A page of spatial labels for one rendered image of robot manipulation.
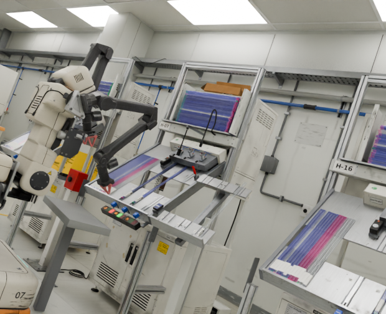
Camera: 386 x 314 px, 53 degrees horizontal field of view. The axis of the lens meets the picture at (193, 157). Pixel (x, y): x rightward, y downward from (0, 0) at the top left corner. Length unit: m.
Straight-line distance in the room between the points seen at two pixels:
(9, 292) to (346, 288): 1.52
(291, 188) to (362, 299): 2.40
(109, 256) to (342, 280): 1.72
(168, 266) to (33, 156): 1.06
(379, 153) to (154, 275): 1.53
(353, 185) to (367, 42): 2.19
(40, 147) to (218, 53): 3.43
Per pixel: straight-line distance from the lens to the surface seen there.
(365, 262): 3.71
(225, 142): 2.68
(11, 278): 2.14
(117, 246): 2.92
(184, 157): 2.70
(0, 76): 6.74
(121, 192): 2.62
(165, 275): 2.58
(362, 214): 2.15
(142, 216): 2.34
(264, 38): 4.90
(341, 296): 1.76
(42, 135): 2.22
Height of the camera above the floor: 0.97
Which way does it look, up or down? 4 degrees up
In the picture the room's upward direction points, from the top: 20 degrees clockwise
